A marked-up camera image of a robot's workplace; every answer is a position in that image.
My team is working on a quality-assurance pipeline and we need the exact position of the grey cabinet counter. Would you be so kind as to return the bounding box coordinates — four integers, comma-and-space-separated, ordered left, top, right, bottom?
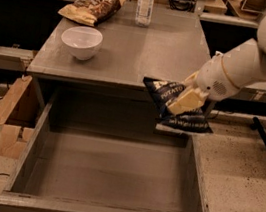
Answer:
27, 1, 210, 101

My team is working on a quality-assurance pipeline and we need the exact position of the brown yellow chip bag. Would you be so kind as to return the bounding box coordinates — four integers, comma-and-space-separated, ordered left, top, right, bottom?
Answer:
58, 0, 126, 27

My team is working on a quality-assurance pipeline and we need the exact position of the white bowl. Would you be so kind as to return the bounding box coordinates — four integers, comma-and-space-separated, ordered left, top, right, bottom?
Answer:
61, 26, 103, 61

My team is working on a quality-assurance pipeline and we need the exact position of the blue chip bag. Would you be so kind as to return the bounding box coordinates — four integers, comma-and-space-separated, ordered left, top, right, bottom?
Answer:
143, 77, 212, 135

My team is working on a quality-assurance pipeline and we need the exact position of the grey open drawer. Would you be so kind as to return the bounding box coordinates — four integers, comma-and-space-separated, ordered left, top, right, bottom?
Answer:
0, 88, 210, 212

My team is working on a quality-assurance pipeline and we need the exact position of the clear water bottle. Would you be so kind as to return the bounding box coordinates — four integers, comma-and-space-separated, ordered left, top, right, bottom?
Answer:
135, 0, 154, 27

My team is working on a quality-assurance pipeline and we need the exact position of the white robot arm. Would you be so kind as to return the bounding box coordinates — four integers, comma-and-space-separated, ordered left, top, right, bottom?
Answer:
167, 15, 266, 115

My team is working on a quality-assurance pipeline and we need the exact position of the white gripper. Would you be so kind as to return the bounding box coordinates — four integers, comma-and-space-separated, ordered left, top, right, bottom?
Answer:
165, 45, 247, 126

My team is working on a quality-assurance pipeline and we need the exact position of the cardboard box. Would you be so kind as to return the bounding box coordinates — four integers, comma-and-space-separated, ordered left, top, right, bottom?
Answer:
0, 75, 40, 160

